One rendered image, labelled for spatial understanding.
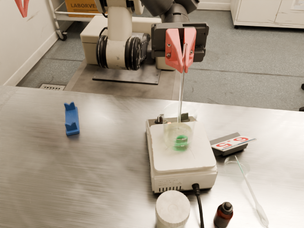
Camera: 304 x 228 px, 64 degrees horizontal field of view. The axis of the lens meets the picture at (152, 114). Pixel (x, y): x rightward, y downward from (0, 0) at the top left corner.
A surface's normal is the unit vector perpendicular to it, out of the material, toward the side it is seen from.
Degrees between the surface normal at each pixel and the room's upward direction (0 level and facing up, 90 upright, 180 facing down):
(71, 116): 0
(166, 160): 0
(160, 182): 90
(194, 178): 90
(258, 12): 90
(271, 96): 0
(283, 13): 90
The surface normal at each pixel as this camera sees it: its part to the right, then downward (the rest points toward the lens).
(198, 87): -0.01, -0.72
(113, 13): -0.14, 0.30
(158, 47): 0.01, 0.70
